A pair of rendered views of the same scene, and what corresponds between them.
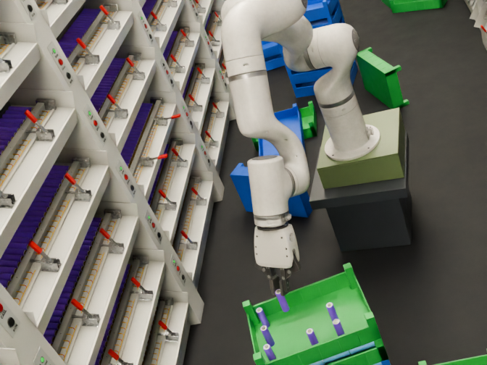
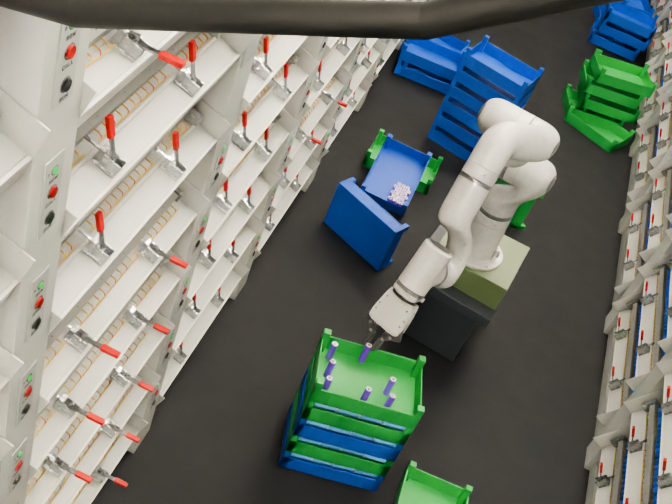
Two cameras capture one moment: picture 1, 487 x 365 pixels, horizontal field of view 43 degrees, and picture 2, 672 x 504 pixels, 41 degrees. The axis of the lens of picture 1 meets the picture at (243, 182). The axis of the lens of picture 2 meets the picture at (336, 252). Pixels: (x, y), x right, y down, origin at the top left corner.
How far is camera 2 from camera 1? 104 cm
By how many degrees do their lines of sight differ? 14
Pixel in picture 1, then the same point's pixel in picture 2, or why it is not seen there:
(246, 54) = (491, 169)
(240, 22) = (505, 143)
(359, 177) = (461, 283)
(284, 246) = (403, 319)
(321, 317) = (375, 381)
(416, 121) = not seen: hidden behind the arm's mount
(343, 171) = not seen: hidden behind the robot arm
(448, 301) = (455, 429)
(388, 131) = (509, 263)
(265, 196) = (420, 276)
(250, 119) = (455, 215)
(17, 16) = not seen: outside the picture
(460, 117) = (557, 278)
